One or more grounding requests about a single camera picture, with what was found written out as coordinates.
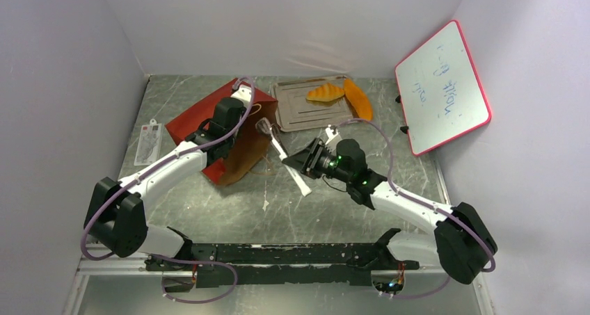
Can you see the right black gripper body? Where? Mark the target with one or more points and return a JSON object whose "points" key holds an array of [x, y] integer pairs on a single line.
{"points": [[312, 157]]}

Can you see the red brown paper bag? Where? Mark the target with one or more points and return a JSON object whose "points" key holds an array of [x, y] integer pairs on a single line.
{"points": [[250, 146]]}

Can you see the orange fake bread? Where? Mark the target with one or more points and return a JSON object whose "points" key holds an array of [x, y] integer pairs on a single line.
{"points": [[358, 100]]}

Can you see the metal baking tray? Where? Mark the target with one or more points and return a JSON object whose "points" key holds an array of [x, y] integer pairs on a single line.
{"points": [[296, 113]]}

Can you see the yellow fake bread slice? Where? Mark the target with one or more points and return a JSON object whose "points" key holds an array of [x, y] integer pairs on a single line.
{"points": [[325, 93]]}

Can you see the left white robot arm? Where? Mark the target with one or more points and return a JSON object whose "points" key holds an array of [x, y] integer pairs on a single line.
{"points": [[116, 214]]}

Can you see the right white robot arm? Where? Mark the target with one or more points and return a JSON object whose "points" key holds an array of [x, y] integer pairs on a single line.
{"points": [[454, 238]]}

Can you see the clear plastic package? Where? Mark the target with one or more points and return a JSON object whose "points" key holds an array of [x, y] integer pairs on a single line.
{"points": [[149, 143]]}

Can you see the red framed whiteboard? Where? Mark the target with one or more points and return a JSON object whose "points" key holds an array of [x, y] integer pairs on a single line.
{"points": [[440, 92]]}

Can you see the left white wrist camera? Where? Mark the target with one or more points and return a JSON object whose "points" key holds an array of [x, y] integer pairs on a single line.
{"points": [[243, 94]]}

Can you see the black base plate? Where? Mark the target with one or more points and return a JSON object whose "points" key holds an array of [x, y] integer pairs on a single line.
{"points": [[247, 264]]}

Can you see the aluminium rail frame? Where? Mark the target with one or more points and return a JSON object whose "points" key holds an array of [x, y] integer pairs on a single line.
{"points": [[385, 283]]}

